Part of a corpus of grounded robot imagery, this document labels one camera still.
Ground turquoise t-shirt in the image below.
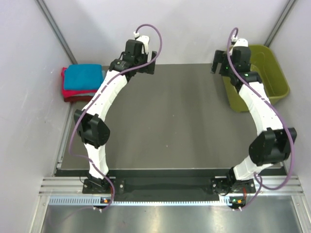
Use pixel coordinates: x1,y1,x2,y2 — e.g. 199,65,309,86
64,64,102,90

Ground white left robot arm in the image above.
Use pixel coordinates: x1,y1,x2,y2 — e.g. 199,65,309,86
74,35,155,193

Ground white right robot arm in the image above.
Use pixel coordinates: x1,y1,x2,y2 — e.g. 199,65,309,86
211,46,297,192

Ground green plastic basket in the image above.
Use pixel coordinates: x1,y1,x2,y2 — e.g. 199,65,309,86
222,45,290,113

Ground light blue folded t-shirt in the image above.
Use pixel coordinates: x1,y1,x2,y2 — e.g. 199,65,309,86
87,70,105,92

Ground dark red folded t-shirt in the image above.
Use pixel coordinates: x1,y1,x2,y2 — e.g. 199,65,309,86
64,96,93,103

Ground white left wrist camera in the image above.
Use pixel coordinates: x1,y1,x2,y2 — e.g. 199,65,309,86
133,32,150,54

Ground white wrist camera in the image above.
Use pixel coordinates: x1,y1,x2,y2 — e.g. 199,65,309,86
133,32,150,54
231,35,249,47

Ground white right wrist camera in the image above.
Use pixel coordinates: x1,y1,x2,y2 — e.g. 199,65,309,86
231,35,249,47

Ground right aluminium corner post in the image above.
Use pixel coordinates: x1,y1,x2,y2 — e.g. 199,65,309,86
264,0,298,47

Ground aluminium corner post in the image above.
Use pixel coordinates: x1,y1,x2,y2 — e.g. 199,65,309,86
264,0,298,47
35,0,78,64

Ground left aluminium corner post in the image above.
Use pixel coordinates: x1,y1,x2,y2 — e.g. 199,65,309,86
35,0,78,64

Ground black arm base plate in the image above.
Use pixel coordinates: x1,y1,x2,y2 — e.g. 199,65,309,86
82,176,256,195

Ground aluminium frame rail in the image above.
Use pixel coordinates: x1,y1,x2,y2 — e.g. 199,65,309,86
39,176,303,198

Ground grey slotted cable duct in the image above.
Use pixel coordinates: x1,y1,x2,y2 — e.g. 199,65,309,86
48,196,243,207

